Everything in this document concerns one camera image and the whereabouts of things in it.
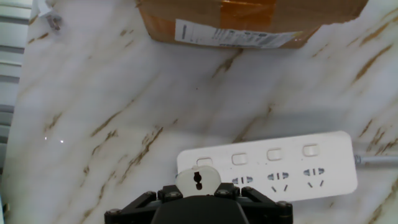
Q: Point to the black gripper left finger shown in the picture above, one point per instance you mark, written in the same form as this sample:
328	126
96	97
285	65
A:
136	208

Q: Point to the white four-socket power strip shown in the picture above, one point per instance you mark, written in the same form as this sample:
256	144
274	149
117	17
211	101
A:
329	168

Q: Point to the white plug adapter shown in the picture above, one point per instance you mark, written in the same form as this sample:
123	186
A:
208	182

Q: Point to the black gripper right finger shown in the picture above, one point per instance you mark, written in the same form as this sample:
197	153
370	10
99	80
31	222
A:
264	208

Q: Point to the taped brown cardboard box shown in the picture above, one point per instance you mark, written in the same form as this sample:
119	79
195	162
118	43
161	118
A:
192	15

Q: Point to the glossy marble pattern mat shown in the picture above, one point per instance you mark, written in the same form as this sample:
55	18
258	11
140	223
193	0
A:
124	93

